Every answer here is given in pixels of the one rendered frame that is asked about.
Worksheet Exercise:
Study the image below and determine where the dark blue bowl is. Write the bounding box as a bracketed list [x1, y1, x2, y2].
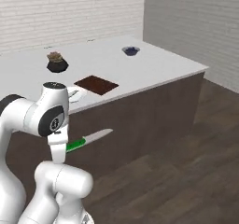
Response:
[121, 46, 141, 57]

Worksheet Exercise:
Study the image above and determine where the dark brown cutting board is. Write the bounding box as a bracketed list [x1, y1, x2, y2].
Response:
[73, 75, 120, 97]

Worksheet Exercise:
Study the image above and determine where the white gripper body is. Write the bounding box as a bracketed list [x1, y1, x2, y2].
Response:
[48, 139, 68, 165]

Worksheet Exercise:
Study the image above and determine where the white plate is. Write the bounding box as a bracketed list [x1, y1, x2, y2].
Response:
[66, 86, 89, 104]

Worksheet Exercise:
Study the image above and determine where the brown kitchen island cabinet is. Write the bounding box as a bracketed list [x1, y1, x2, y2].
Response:
[5, 72, 206, 201]

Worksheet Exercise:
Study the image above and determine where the plant in black pot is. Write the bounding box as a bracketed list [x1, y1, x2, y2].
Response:
[46, 50, 70, 74]

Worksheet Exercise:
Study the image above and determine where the green handled knife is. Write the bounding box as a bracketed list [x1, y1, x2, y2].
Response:
[65, 128, 114, 154]

